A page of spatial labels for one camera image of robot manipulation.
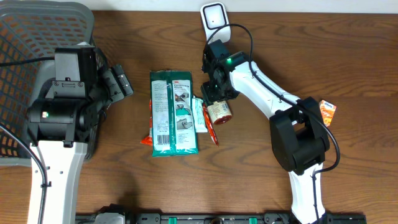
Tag green snack packet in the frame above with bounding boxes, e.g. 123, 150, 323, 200
150, 70, 198, 157

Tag small orange carton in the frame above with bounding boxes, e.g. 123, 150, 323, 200
319, 100, 336, 127

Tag red snack packet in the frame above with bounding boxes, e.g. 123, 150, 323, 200
141, 100, 153, 146

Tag white barcode scanner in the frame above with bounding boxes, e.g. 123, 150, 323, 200
200, 2, 231, 43

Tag red Nescafe stick sachet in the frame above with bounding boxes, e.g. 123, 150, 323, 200
202, 104, 219, 146

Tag green lid jar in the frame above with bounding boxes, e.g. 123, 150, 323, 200
207, 101, 233, 124

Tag grey plastic shopping basket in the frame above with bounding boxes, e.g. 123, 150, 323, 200
1, 1, 109, 164

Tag pale green wipes packet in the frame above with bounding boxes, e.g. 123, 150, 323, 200
192, 96, 208, 133

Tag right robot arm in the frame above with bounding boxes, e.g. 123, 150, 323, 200
201, 40, 330, 223

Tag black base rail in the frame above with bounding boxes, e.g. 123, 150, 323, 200
75, 212, 368, 224

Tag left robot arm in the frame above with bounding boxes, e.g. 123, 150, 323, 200
27, 42, 134, 223

